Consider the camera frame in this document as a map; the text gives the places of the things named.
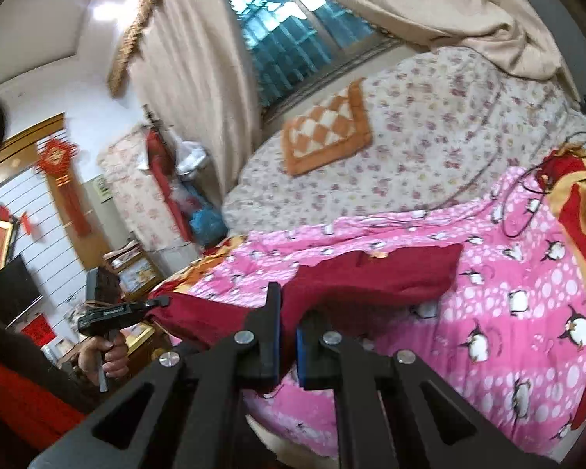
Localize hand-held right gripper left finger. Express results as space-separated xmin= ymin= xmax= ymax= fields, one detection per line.
xmin=27 ymin=282 xmax=284 ymax=469

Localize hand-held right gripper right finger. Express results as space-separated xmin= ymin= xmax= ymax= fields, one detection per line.
xmin=295 ymin=309 xmax=562 ymax=469

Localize dark red sweater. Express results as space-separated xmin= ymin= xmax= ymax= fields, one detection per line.
xmin=149 ymin=243 xmax=465 ymax=396

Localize person's left forearm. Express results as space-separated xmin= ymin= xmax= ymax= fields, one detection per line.
xmin=0 ymin=298 xmax=101 ymax=414

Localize person's left hand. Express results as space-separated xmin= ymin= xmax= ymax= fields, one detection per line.
xmin=78 ymin=332 xmax=129 ymax=380

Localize stack of picture frames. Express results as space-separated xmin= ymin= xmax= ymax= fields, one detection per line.
xmin=102 ymin=240 xmax=163 ymax=300

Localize red paper box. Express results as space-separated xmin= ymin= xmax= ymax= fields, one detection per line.
xmin=22 ymin=315 xmax=55 ymax=349

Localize blue plastic bag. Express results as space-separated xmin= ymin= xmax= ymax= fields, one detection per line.
xmin=190 ymin=205 xmax=228 ymax=247

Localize black television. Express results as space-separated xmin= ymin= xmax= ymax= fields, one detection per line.
xmin=0 ymin=254 xmax=45 ymax=326

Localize red hanging cloth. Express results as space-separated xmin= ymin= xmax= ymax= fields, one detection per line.
xmin=145 ymin=129 xmax=192 ymax=242

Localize floral cloth cover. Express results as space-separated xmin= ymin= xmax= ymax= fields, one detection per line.
xmin=98 ymin=124 xmax=186 ymax=255

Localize white plastic bag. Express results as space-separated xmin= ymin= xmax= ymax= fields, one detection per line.
xmin=176 ymin=141 xmax=209 ymax=177

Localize red chinese knot ornament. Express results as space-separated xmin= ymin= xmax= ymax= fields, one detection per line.
xmin=34 ymin=138 xmax=93 ymax=238

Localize pink penguin print blanket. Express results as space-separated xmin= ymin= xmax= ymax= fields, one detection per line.
xmin=149 ymin=166 xmax=586 ymax=460

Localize orange checkered cushion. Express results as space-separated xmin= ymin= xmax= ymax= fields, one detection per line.
xmin=280 ymin=78 xmax=374 ymax=177

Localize floral bed sheet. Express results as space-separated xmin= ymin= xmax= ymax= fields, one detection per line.
xmin=222 ymin=46 xmax=586 ymax=235

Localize barred window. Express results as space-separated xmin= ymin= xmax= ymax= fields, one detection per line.
xmin=222 ymin=0 xmax=396 ymax=108

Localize wooden door frame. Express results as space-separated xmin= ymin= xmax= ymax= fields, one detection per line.
xmin=0 ymin=112 xmax=109 ymax=270

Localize black cable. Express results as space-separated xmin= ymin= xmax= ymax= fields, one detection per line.
xmin=497 ymin=132 xmax=586 ymax=238

